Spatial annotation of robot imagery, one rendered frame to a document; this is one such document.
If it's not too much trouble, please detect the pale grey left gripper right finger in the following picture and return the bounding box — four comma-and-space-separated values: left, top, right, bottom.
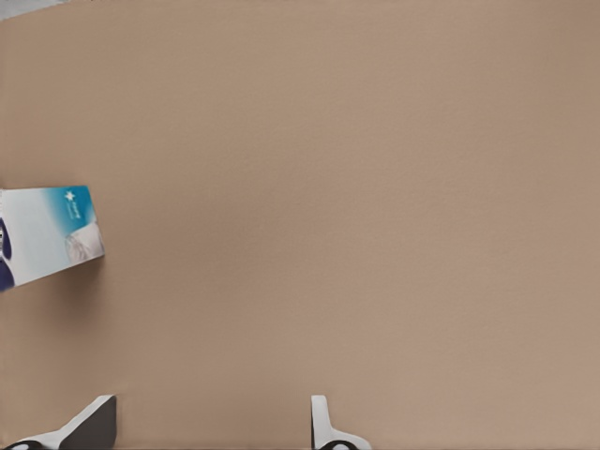
309, 394, 372, 450

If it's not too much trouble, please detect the white and teal printed box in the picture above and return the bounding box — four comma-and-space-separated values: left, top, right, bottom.
0, 185, 106, 293

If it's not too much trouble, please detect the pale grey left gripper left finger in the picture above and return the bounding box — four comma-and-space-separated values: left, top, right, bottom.
0, 394, 118, 450

